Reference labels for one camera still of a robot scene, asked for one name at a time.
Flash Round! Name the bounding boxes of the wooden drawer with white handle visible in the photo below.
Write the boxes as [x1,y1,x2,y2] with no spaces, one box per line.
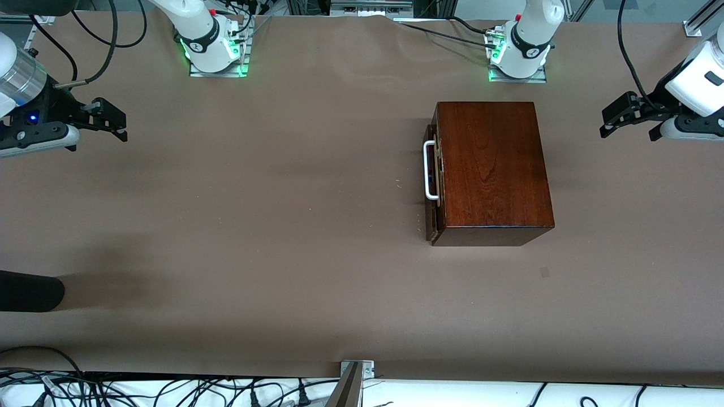
[423,123,446,245]

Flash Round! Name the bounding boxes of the dark wooden cabinet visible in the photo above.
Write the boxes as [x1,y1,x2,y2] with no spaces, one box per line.
[431,102,555,247]

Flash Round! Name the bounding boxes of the brown paper table cover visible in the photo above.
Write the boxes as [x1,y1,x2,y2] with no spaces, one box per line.
[0,11,724,386]

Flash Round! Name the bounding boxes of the black rounded object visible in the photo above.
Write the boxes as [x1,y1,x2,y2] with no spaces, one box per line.
[0,270,66,313]

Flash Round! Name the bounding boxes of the grey electronics box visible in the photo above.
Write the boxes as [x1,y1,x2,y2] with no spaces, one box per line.
[330,0,414,16]

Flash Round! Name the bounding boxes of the white padded sheet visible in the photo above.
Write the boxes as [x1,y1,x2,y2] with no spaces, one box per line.
[0,374,724,407]

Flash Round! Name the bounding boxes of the dark aluminium beam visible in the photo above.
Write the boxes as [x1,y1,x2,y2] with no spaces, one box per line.
[325,362,363,407]

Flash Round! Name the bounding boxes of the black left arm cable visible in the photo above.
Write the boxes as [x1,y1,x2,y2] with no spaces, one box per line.
[618,0,661,112]

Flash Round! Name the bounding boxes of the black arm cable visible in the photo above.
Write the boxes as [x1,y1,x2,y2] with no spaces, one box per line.
[618,0,661,112]
[28,0,149,90]

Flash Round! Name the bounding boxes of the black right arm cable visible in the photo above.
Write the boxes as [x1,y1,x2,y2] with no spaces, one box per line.
[28,0,149,90]

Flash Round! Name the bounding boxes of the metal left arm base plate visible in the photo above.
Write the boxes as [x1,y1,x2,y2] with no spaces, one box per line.
[488,25,548,84]

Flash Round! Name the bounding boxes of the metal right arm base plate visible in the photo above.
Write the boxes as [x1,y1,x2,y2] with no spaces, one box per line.
[188,17,251,78]

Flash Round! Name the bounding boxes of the black base cable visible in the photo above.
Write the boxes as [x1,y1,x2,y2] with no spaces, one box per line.
[450,16,494,36]
[396,21,495,50]

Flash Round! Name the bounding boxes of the black looped cable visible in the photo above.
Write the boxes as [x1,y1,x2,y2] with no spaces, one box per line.
[0,346,85,378]

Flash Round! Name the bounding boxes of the silver metal bracket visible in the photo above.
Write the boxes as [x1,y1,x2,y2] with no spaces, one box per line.
[340,360,375,378]

